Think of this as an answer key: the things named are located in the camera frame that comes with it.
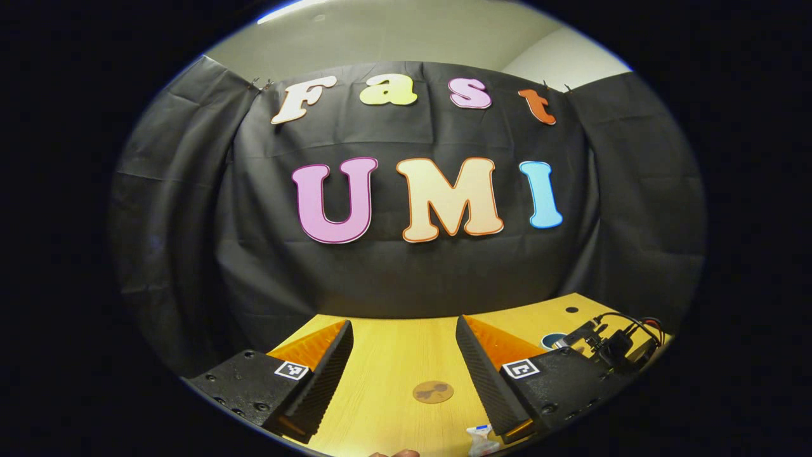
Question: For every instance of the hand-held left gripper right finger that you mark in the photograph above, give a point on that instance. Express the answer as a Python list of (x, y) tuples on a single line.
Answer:
[(485, 381)]

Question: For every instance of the white toothpaste tube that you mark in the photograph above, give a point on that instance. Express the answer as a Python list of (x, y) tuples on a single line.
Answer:
[(481, 444)]

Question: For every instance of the round brown coaster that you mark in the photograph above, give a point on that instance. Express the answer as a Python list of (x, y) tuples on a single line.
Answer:
[(432, 392)]

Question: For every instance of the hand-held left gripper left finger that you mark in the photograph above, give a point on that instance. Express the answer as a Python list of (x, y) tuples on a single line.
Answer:
[(320, 387)]

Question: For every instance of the yellow wooden desktop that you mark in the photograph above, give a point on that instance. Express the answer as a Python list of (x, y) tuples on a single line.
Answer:
[(393, 355)]

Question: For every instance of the black backdrop cloth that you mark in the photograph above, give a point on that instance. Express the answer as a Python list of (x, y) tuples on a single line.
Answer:
[(412, 273)]

